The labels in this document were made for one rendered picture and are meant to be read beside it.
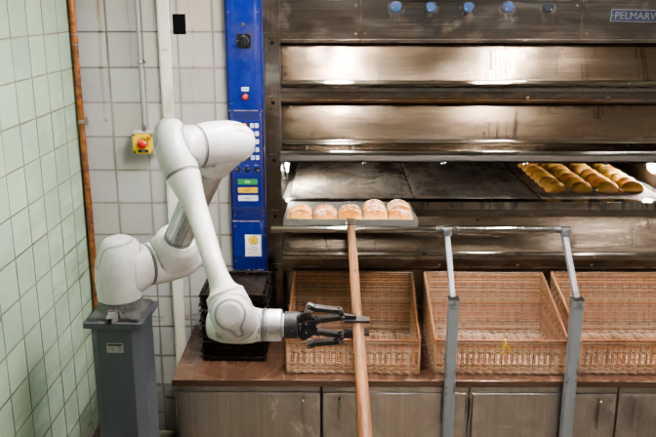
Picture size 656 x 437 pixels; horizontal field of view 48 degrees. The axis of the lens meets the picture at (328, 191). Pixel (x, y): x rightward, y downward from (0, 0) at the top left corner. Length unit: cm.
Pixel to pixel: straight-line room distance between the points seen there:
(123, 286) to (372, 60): 144
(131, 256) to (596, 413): 196
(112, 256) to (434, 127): 152
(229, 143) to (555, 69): 166
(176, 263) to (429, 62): 141
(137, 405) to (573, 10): 237
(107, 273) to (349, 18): 149
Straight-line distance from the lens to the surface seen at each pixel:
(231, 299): 188
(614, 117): 355
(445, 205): 343
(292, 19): 329
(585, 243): 362
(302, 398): 315
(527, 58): 340
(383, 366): 313
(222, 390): 316
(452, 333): 298
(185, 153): 220
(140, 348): 272
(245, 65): 327
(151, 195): 348
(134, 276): 265
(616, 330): 373
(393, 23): 330
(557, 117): 346
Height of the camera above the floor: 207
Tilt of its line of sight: 14 degrees down
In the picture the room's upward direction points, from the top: straight up
